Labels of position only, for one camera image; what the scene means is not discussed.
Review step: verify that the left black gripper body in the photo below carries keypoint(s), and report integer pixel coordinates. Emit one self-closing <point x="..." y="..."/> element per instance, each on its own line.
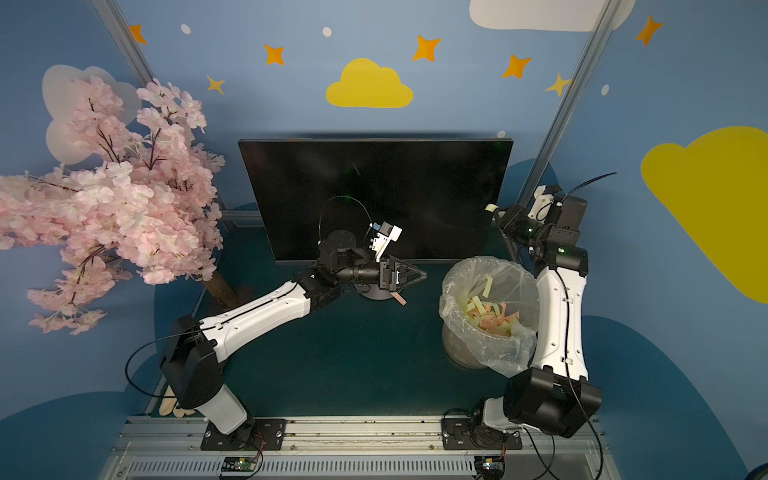
<point x="387" y="275"/>

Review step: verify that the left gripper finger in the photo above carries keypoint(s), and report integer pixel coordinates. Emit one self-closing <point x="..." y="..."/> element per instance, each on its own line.
<point x="413" y="281"/>
<point x="412" y="271"/>

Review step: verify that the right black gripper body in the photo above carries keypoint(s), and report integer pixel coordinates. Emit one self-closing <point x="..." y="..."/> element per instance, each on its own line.
<point x="510" y="219"/>

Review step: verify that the pink sticky note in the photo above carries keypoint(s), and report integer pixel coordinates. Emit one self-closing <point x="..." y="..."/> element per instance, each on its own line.
<point x="399" y="298"/>

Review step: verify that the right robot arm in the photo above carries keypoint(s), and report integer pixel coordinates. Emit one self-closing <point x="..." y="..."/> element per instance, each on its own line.
<point x="553" y="395"/>

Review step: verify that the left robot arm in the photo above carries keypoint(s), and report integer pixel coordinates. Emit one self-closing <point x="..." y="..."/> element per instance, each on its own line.
<point x="195" y="350"/>

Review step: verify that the round grey monitor stand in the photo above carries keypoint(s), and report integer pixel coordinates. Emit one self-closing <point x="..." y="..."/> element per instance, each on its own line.
<point x="380" y="291"/>

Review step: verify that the black computer monitor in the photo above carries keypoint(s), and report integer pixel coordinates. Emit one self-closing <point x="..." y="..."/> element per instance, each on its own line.
<point x="435" y="190"/>

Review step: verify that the bin with clear plastic bag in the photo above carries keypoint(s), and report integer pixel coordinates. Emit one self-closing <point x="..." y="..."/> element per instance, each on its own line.
<point x="489" y="309"/>

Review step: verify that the brown tree trunk base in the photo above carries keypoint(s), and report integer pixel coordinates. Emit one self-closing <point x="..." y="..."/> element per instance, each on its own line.
<point x="224" y="297"/>

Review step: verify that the right small circuit board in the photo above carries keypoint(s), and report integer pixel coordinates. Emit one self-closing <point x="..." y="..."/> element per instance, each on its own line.
<point x="489" y="468"/>

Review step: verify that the small circuit board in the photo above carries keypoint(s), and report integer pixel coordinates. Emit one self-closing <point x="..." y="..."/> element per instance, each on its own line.
<point x="489" y="468"/>
<point x="239" y="466"/>

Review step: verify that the left small circuit board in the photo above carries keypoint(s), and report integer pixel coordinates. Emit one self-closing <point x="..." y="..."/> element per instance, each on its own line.
<point x="239" y="466"/>

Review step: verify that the pink cherry blossom tree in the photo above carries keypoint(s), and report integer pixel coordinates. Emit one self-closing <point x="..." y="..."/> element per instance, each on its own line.
<point x="148" y="209"/>

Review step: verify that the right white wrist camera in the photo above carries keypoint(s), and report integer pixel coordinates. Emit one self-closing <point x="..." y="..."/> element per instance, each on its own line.
<point x="543" y="199"/>

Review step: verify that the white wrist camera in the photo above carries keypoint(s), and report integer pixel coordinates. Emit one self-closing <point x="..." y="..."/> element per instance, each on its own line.
<point x="543" y="199"/>
<point x="385" y="234"/>

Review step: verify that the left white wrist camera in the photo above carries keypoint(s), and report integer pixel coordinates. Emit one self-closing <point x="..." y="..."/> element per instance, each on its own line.
<point x="385" y="234"/>

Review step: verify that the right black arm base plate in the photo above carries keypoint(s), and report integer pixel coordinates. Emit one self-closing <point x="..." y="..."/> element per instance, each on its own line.
<point x="460" y="433"/>

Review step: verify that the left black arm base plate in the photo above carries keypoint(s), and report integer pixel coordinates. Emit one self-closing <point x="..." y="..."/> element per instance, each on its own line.
<point x="253" y="434"/>

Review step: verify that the right aluminium frame post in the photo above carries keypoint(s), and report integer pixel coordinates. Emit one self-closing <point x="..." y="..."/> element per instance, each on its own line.
<point x="606" y="23"/>

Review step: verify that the aluminium frame post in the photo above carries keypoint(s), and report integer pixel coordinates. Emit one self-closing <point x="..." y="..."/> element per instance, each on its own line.
<point x="119" y="29"/>
<point x="606" y="23"/>

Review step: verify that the aluminium mounting rail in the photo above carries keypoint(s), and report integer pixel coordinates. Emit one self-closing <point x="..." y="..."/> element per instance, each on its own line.
<point x="349" y="447"/>

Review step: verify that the left aluminium frame post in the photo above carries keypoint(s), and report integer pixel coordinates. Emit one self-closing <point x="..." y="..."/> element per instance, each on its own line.
<point x="119" y="29"/>

